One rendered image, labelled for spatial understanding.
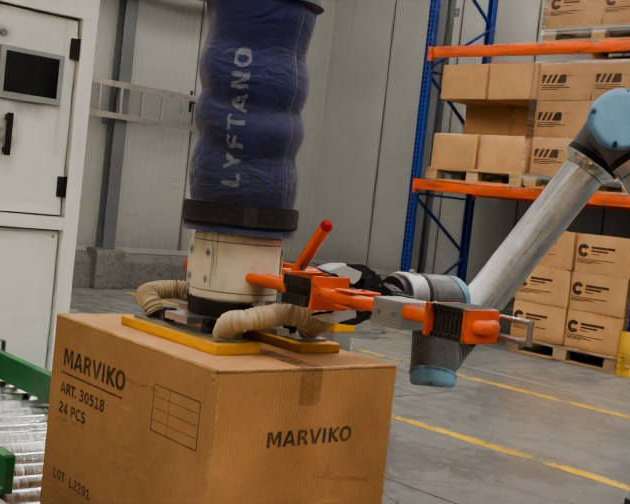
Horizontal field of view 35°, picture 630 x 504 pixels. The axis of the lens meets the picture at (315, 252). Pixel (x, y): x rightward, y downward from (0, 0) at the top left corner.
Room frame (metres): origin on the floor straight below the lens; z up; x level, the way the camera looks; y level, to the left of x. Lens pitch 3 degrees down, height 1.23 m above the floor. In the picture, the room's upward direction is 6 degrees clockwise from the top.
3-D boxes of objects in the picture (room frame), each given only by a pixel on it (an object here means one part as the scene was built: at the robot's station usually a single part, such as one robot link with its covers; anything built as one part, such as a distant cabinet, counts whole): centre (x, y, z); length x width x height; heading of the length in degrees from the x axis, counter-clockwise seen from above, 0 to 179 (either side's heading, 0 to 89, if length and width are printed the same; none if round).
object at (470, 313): (1.50, -0.23, 1.08); 0.08 x 0.07 x 0.05; 40
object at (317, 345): (2.02, 0.08, 0.97); 0.34 x 0.10 x 0.05; 40
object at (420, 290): (1.91, -0.18, 1.08); 0.09 x 0.05 x 0.10; 40
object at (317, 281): (1.77, -0.01, 1.08); 0.10 x 0.08 x 0.06; 130
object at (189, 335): (1.90, 0.22, 0.97); 0.34 x 0.10 x 0.05; 40
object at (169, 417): (1.96, 0.17, 0.75); 0.60 x 0.40 x 0.40; 40
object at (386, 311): (1.61, -0.15, 1.07); 0.07 x 0.07 x 0.04; 40
